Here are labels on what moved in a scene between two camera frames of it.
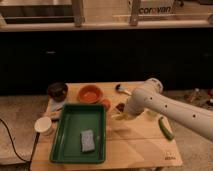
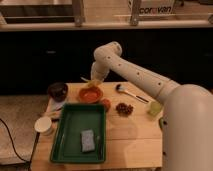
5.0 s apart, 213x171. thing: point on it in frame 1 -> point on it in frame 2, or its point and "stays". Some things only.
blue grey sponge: [87, 141] stays
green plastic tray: [76, 118] stays
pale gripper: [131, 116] -> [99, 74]
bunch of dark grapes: [120, 107] stays
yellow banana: [122, 116] -> [92, 82]
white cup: [43, 125] stays
